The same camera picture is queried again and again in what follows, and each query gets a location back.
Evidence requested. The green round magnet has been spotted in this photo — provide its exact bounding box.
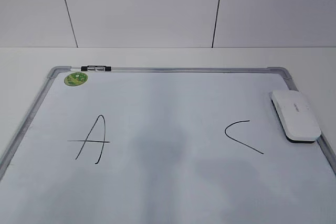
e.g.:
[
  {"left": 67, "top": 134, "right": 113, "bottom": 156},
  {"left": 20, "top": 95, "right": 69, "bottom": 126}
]
[{"left": 64, "top": 72, "right": 88, "bottom": 87}]

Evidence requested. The black silver hanging clip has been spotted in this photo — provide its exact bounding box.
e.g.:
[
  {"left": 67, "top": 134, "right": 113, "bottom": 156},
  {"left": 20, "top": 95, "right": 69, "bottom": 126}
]
[{"left": 80, "top": 66, "right": 112, "bottom": 72}]

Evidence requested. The white framed whiteboard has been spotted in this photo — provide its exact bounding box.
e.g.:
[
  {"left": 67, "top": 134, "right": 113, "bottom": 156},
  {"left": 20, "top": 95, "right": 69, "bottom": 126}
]
[{"left": 1, "top": 67, "right": 335, "bottom": 223}]

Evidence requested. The white whiteboard eraser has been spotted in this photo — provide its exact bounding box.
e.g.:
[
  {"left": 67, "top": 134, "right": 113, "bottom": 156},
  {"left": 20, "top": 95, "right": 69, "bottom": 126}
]
[{"left": 270, "top": 90, "right": 322, "bottom": 143}]

